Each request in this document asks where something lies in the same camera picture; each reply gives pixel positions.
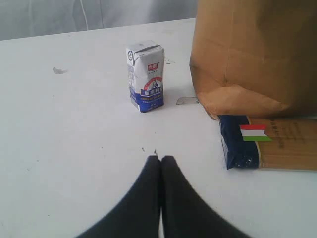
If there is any large brown paper bag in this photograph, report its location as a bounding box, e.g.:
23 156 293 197
190 0 317 118

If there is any clear plastic scrap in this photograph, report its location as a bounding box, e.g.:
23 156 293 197
176 97 199 105

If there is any small milk carton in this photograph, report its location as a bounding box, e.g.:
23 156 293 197
126 40 165 113

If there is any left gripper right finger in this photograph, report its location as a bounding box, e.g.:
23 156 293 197
161 156 248 238

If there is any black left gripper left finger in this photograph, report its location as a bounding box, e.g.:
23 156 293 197
79 155 161 238

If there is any spaghetti packet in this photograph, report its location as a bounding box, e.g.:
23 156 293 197
218 116 317 171

